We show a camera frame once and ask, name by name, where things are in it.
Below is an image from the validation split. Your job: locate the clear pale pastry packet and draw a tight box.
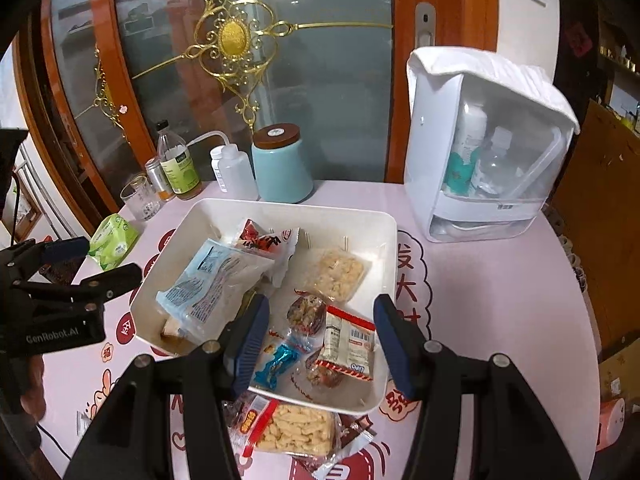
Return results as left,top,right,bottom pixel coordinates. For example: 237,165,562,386
302,248,373,302

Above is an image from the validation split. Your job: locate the dark brown snack packet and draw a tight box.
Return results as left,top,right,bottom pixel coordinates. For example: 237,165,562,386
300,412,376,476

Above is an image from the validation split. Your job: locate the yellow cracker packet red end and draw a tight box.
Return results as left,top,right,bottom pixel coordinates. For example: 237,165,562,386
222,395,341,461

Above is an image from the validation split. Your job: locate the small nut bar packet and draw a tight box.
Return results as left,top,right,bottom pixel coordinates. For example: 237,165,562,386
287,290,328,336

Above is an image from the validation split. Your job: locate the small blue candy packet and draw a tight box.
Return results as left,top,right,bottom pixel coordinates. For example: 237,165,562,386
252,332,303,391

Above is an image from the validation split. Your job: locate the light blue canister brown lid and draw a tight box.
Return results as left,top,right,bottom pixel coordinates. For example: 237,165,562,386
251,124,315,204

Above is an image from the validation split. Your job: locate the red and white snack packet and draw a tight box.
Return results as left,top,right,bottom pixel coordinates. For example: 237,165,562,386
234,218,301,288

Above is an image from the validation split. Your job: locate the clear plastic bottle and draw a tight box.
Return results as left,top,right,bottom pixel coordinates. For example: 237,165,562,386
472,127,516,198

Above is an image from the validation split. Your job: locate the grey door handle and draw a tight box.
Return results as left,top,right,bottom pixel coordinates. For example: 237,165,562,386
416,2,436,48

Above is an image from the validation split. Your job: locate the white packet red trim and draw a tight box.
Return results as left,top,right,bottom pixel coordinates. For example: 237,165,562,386
316,305,377,383

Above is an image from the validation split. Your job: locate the white plastic tray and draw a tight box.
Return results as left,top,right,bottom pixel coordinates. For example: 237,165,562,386
129,197,399,416

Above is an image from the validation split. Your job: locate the glass door gold ornament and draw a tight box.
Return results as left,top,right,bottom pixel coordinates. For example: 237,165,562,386
15,0,501,216

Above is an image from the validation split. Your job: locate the teal and white bottle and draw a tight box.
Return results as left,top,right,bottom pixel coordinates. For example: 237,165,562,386
445,102,488,196

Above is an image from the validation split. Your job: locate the orange wooden cabinet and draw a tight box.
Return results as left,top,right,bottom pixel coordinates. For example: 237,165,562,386
550,10,640,356

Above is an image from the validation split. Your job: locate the small metal can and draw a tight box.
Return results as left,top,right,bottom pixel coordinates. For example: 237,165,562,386
145,157,177,203

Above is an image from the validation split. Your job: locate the clear mixed nut packet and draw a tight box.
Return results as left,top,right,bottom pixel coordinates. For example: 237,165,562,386
300,350,346,388

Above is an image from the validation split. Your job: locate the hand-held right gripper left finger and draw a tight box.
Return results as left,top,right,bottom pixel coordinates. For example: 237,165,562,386
62,294,271,480

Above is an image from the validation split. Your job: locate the clear glass cup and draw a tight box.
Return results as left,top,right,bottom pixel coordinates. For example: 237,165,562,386
120,172,162,222

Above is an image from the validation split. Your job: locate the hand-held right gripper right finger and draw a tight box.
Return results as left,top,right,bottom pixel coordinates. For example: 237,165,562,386
372,294,591,480

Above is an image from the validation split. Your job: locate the red paper decoration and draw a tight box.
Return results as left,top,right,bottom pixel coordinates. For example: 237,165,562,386
565,20,598,61

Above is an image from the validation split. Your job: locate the white folded cloth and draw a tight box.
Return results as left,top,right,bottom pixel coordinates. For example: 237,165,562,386
406,46,581,136

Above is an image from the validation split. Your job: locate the white cosmetic organizer box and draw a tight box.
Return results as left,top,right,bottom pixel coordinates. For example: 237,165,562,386
404,46,581,244

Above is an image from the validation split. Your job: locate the brown wafer packet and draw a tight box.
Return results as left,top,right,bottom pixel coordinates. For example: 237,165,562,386
160,317,201,356

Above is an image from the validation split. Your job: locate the large pale blue packet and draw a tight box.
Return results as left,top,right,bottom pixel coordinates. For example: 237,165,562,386
155,238,276,341

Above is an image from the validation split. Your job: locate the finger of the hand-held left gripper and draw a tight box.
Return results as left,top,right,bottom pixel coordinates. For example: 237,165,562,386
22,262,143,309
15,236,91,281

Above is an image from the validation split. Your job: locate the group of small jars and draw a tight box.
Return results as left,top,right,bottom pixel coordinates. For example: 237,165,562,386
597,20,640,133

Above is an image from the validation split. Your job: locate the white squeeze bottle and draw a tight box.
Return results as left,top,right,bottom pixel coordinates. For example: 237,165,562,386
192,130,259,201

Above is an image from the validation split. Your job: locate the green tissue pack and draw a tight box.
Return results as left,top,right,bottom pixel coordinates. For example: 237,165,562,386
87,213,141,272

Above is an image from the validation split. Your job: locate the glass bottle green label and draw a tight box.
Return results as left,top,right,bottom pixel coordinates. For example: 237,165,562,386
155,120,203,198

